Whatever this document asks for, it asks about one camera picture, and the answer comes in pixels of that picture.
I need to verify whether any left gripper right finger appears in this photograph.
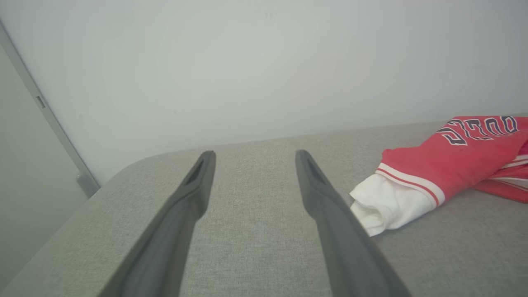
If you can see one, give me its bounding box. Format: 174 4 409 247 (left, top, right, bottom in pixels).
295 149 413 297

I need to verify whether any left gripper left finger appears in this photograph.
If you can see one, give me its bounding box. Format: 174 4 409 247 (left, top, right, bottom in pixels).
98 150 217 297

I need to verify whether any red and white basketball jersey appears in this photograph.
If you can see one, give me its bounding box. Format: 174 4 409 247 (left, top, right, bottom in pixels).
349 115 528 237

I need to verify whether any grey metal frame post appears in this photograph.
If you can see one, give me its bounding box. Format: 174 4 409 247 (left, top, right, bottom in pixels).
0 23 101 198

